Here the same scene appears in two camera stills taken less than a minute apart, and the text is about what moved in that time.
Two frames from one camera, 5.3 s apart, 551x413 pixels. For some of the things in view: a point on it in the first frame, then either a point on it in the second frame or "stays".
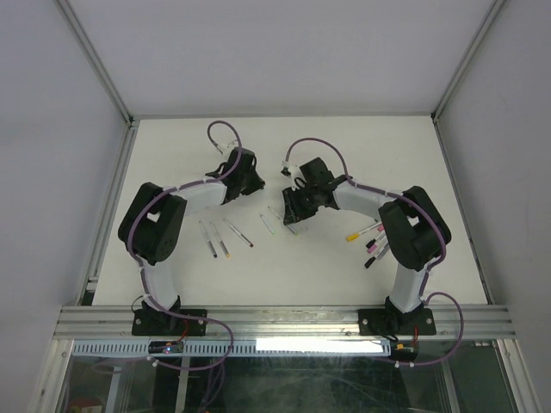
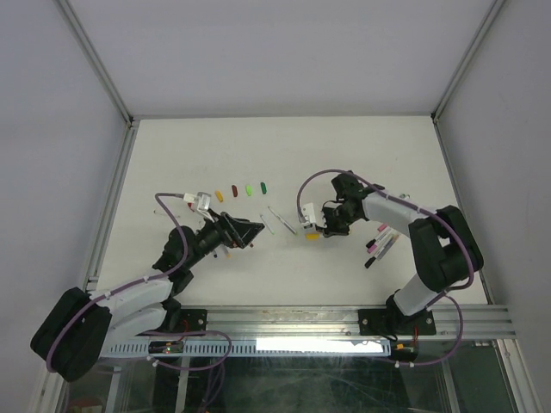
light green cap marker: x=268 y=225 stays
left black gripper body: x=250 y=182 → x=217 y=230
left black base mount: x=150 y=321 stays
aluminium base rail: x=116 y=322 stays
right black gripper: x=293 y=212 → x=329 y=229
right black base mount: x=391 y=321 stays
